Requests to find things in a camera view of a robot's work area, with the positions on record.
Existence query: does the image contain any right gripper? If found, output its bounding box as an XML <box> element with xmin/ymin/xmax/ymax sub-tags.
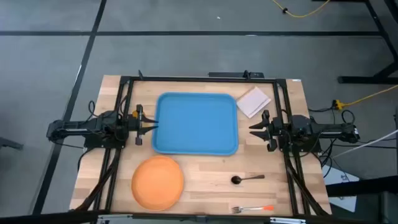
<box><xmin>249</xmin><ymin>110</ymin><xmax>283</xmax><ymax>152</ymax></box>

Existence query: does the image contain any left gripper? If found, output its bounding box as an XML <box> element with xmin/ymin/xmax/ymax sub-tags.
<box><xmin>127</xmin><ymin>105</ymin><xmax>159</xmax><ymax>146</ymax></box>

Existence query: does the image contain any dark metal spoon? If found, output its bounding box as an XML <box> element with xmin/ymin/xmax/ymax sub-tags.
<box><xmin>231</xmin><ymin>174</ymin><xmax>266</xmax><ymax>185</ymax></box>

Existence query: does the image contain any orange plate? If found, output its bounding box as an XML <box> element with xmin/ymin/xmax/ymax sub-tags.
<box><xmin>131</xmin><ymin>155</ymin><xmax>185</xmax><ymax>212</ymax></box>

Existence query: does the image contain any fork with orange handle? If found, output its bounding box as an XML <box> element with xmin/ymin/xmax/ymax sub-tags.
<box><xmin>231</xmin><ymin>205</ymin><xmax>275</xmax><ymax>215</ymax></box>

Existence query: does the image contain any blue plastic tray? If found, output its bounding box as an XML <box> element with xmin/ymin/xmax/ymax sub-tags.
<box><xmin>151</xmin><ymin>91</ymin><xmax>239</xmax><ymax>156</ymax></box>

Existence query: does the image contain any white folded napkin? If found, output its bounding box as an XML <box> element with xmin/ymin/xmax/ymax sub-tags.
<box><xmin>236</xmin><ymin>86</ymin><xmax>272</xmax><ymax>119</ymax></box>

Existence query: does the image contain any white paper sheet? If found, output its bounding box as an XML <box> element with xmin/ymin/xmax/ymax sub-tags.
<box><xmin>322</xmin><ymin>164</ymin><xmax>361</xmax><ymax>213</ymax></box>

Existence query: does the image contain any black beam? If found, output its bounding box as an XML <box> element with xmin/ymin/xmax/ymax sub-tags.
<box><xmin>325</xmin><ymin>175</ymin><xmax>398</xmax><ymax>197</ymax></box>

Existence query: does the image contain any black aluminium table frame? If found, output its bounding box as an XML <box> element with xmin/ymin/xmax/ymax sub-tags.
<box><xmin>70</xmin><ymin>70</ymin><xmax>332</xmax><ymax>224</ymax></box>

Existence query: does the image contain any black cable bundle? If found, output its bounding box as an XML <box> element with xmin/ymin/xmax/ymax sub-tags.
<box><xmin>307</xmin><ymin>107</ymin><xmax>358</xmax><ymax>180</ymax></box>

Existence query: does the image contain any white cable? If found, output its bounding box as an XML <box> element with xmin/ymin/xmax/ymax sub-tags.
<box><xmin>332</xmin><ymin>129</ymin><xmax>398</xmax><ymax>159</ymax></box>

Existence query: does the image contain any yellow cable with plug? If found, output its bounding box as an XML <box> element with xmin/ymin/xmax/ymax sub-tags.
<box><xmin>334</xmin><ymin>83</ymin><xmax>398</xmax><ymax>110</ymax></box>

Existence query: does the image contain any black desk frame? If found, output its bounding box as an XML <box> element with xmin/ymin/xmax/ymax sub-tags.
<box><xmin>312</xmin><ymin>0</ymin><xmax>398</xmax><ymax>85</ymax></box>

